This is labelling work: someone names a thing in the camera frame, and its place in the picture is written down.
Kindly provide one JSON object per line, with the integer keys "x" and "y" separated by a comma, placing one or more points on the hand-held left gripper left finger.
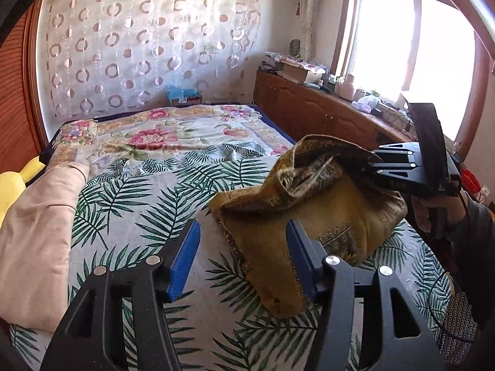
{"x": 185, "y": 255}

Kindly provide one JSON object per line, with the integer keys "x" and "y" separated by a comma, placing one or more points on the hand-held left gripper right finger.
{"x": 299, "y": 255}

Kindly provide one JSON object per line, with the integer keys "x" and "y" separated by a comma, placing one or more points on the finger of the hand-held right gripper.
{"x": 394, "y": 176}
{"x": 398, "y": 152}

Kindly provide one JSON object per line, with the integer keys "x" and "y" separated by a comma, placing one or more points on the golden brown patterned garment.
{"x": 309, "y": 208}

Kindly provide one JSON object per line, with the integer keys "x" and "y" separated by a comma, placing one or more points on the person's right forearm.
{"x": 477, "y": 251}

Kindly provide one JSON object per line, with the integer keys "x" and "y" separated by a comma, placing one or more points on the person's right hand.
{"x": 420, "y": 214}

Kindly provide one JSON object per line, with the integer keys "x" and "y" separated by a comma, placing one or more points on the red mesh object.
{"x": 471, "y": 181}

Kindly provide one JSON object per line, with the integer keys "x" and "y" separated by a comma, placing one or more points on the white plastic bag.
{"x": 363, "y": 103}

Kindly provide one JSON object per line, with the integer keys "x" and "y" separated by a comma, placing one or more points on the floral leaf print blanket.
{"x": 154, "y": 201}

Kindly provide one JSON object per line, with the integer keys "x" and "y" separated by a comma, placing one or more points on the white plastic bottle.
{"x": 345, "y": 88}

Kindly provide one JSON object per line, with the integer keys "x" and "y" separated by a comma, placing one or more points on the long wooden cabinet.
{"x": 309, "y": 108}

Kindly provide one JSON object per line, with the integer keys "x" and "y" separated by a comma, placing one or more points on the floral quilt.
{"x": 279, "y": 128}

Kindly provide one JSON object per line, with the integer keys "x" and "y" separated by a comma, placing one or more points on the open cardboard box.
{"x": 303, "y": 72}

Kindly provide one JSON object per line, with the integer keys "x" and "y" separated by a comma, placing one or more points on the small round grey appliance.
{"x": 297, "y": 48}

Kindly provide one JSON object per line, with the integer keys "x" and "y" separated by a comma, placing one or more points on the pale pink folded cloth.
{"x": 38, "y": 239}

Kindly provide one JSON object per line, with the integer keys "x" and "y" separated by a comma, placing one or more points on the blue tissue box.
{"x": 183, "y": 96}

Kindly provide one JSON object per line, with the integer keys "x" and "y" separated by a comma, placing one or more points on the beige lace window curtain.
{"x": 309, "y": 19}

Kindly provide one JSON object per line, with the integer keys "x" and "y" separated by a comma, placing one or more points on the navy dotted cloth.
{"x": 458, "y": 328}

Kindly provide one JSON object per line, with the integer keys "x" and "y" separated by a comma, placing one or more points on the yellow plush toy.
{"x": 15, "y": 185}

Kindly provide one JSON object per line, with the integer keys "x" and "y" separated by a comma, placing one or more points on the white circle pattern curtain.
{"x": 154, "y": 46}

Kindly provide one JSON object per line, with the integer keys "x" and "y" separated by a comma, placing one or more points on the wooden slatted headboard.
{"x": 15, "y": 104}

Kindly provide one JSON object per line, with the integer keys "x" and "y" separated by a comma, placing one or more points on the wooden frame window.
{"x": 386, "y": 46}

